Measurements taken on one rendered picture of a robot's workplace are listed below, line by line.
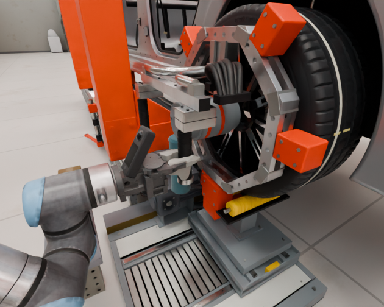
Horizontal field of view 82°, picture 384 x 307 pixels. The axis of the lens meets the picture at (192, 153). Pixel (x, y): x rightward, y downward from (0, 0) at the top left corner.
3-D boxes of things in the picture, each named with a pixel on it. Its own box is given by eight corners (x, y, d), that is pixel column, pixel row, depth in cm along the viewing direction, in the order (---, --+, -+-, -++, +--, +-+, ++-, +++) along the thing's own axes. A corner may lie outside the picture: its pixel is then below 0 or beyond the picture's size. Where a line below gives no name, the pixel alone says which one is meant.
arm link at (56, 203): (35, 211, 49) (19, 173, 45) (94, 195, 55) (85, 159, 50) (31, 242, 42) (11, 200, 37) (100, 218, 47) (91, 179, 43)
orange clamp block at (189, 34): (209, 44, 83) (202, 25, 85) (191, 45, 80) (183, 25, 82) (203, 58, 90) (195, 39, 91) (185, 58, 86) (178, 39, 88)
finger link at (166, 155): (186, 162, 64) (158, 172, 60) (186, 144, 62) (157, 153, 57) (193, 167, 62) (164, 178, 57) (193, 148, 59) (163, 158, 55)
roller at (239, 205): (284, 197, 95) (287, 186, 92) (228, 222, 83) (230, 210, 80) (273, 190, 100) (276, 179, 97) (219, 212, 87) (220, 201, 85)
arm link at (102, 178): (86, 159, 50) (91, 182, 42) (108, 155, 52) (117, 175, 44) (94, 192, 54) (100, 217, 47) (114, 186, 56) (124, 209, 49)
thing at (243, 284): (297, 264, 112) (301, 250, 107) (240, 299, 97) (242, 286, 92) (234, 204, 150) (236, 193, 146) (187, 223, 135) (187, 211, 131)
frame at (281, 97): (273, 216, 72) (319, 22, 46) (258, 223, 69) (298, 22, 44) (193, 149, 114) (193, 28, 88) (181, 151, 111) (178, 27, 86)
